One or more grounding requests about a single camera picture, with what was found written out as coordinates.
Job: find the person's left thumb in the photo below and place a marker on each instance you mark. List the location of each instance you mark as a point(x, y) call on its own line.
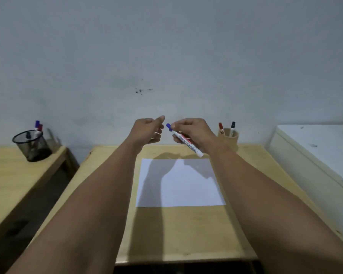
point(157, 120)

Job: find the person's right forearm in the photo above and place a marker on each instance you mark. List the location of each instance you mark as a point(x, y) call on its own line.
point(268, 214)

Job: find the blue capped marker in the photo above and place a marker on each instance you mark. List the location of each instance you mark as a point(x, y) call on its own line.
point(37, 124)

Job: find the person's right hand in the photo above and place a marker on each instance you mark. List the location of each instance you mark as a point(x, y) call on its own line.
point(198, 134)

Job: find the wooden side table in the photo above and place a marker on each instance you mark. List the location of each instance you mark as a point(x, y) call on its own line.
point(14, 179)

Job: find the black mesh pen holder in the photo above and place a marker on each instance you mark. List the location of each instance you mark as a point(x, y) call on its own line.
point(33, 146)

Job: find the person's left hand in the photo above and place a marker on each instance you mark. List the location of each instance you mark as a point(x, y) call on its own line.
point(144, 131)

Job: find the white paper sheet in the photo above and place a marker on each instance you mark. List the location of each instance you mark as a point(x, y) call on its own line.
point(180, 184)

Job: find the white cabinet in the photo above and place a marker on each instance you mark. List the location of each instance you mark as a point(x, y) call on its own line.
point(317, 168)

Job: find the red capped marker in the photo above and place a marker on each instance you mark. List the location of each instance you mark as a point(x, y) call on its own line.
point(221, 128)
point(40, 128)

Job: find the person's left forearm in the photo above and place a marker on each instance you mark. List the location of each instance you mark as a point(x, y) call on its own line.
point(88, 214)

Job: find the round wooden pen cup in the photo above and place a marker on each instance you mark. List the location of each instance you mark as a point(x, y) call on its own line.
point(231, 141)

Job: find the white marker with blue tip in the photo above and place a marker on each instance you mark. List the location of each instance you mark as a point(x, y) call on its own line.
point(188, 142)

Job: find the dark capped white marker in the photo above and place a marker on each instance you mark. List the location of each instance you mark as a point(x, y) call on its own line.
point(232, 127)

